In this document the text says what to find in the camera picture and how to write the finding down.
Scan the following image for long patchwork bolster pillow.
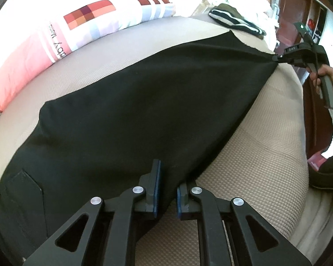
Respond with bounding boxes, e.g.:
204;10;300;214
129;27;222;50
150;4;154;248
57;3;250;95
0;0;175;113

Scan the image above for brown wooden wardrobe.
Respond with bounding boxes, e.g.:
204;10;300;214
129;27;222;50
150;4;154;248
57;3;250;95
276;0;333;158

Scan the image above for person right hand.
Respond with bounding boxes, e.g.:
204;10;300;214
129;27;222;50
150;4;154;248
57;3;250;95
306;64;333;94

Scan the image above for beige mattress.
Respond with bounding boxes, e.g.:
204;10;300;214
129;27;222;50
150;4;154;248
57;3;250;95
0;16;309;265

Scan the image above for black pants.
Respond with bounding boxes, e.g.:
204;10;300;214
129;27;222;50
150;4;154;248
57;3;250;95
0;32;277;265

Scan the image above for striped olive folded garment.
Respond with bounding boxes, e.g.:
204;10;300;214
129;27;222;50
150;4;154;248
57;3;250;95
208;3;266;40

